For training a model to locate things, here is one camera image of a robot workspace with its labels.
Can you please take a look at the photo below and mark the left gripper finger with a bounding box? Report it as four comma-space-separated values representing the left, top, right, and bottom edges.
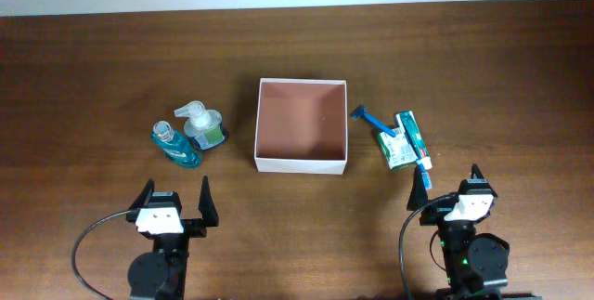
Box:
129, 179, 154, 210
198, 176, 219, 227

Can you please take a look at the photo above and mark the green white soap packet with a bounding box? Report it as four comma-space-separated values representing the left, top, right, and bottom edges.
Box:
378, 127, 418, 171

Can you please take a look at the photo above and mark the clear pump soap bottle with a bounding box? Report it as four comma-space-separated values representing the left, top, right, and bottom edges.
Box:
174, 100, 228, 151

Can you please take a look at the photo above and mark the blue white toothbrush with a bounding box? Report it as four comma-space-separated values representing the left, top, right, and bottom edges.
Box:
405, 130, 433, 189

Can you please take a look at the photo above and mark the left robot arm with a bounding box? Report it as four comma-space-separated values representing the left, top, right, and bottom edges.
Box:
125, 176, 219, 300

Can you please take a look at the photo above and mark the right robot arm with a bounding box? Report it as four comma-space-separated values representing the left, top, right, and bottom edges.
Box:
398, 164, 536, 300

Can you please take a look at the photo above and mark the blue mouthwash bottle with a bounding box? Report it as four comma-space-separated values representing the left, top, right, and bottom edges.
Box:
151, 121, 201, 168

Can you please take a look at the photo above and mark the white cardboard box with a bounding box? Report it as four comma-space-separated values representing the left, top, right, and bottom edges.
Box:
253, 78, 348, 175

